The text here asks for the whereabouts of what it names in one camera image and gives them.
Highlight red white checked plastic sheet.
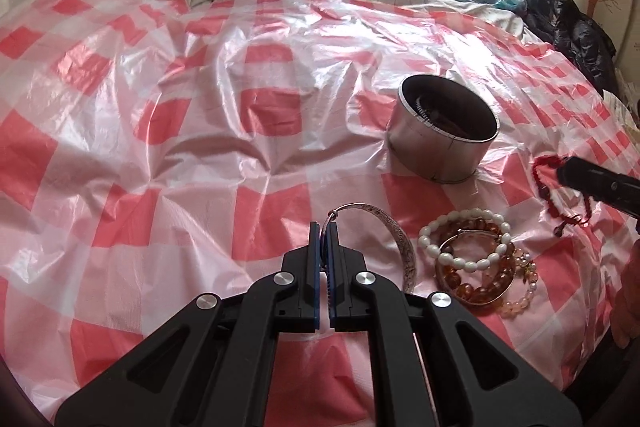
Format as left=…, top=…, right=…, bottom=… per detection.
left=0, top=0, right=640, bottom=427

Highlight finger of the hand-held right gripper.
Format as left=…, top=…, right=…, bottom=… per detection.
left=556, top=157, right=640, bottom=220

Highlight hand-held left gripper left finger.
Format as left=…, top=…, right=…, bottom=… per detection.
left=54, top=221, right=323, bottom=427

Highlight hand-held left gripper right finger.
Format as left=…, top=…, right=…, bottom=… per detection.
left=320, top=227, right=583, bottom=427

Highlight black puffer jacket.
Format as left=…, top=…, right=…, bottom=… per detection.
left=525, top=0, right=618, bottom=92

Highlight round metal tin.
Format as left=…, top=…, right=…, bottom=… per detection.
left=386, top=74, right=501, bottom=184

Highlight red cord bracelet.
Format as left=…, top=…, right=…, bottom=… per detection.
left=531, top=155, right=596, bottom=238

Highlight amber bead bracelet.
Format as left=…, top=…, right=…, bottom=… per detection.
left=436, top=214, right=518, bottom=305

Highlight silver engraved bangle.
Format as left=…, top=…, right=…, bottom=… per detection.
left=325, top=203, right=417, bottom=295

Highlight white bead bracelet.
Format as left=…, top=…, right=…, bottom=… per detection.
left=419, top=208, right=513, bottom=273

